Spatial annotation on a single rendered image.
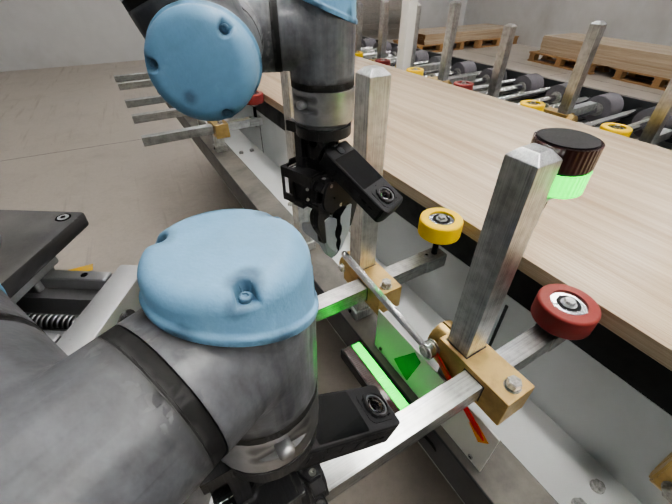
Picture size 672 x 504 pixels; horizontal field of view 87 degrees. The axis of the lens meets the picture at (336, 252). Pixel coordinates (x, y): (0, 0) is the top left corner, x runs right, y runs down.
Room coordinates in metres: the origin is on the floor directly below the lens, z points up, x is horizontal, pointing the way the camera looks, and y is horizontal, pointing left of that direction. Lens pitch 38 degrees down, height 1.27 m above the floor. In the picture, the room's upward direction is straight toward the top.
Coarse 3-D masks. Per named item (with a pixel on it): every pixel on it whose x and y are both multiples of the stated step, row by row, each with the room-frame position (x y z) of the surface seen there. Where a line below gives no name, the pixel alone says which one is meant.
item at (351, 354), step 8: (344, 352) 0.41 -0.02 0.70; (352, 352) 0.41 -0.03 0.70; (352, 360) 0.39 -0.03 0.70; (360, 360) 0.39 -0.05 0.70; (360, 368) 0.38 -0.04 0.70; (368, 376) 0.36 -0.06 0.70; (368, 384) 0.34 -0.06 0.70; (376, 384) 0.34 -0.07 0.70; (384, 392) 0.33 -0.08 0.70; (392, 408) 0.30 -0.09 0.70
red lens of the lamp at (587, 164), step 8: (544, 128) 0.36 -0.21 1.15; (536, 136) 0.34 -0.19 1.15; (544, 144) 0.32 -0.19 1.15; (560, 152) 0.30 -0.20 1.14; (568, 152) 0.30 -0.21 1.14; (576, 152) 0.30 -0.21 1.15; (584, 152) 0.30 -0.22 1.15; (592, 152) 0.30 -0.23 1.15; (600, 152) 0.30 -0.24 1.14; (568, 160) 0.30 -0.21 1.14; (576, 160) 0.30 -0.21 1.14; (584, 160) 0.30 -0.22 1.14; (592, 160) 0.30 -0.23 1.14; (560, 168) 0.30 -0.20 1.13; (568, 168) 0.30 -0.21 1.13; (576, 168) 0.30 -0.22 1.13; (584, 168) 0.30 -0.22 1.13; (592, 168) 0.30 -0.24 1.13
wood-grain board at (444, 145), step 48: (432, 96) 1.39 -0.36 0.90; (480, 96) 1.39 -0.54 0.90; (432, 144) 0.93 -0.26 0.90; (480, 144) 0.93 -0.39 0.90; (624, 144) 0.93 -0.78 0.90; (432, 192) 0.67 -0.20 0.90; (480, 192) 0.67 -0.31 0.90; (624, 192) 0.67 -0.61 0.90; (576, 240) 0.50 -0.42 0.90; (624, 240) 0.50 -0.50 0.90; (624, 288) 0.38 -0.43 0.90; (624, 336) 0.31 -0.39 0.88
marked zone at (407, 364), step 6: (408, 354) 0.35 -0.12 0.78; (414, 354) 0.34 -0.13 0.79; (396, 360) 0.37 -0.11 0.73; (402, 360) 0.36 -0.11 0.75; (408, 360) 0.35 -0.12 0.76; (414, 360) 0.34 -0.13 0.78; (402, 366) 0.36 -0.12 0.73; (408, 366) 0.35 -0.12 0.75; (414, 366) 0.34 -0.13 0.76; (402, 372) 0.36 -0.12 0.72; (408, 372) 0.35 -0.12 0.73
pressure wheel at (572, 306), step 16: (544, 288) 0.37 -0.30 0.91; (560, 288) 0.37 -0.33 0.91; (576, 288) 0.37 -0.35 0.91; (544, 304) 0.34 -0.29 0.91; (560, 304) 0.34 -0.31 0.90; (576, 304) 0.34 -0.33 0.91; (592, 304) 0.34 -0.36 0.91; (544, 320) 0.33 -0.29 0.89; (560, 320) 0.32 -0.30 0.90; (576, 320) 0.31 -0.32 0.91; (592, 320) 0.31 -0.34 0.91; (560, 336) 0.31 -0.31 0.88; (576, 336) 0.31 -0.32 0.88
